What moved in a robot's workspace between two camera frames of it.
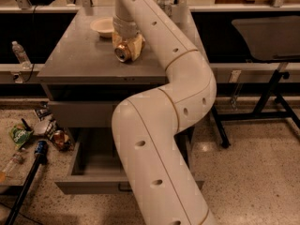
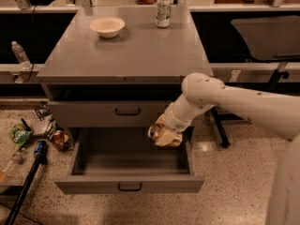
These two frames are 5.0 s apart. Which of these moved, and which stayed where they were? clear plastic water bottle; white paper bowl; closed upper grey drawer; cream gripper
Moved: cream gripper
Stayed: white paper bowl; clear plastic water bottle; closed upper grey drawer
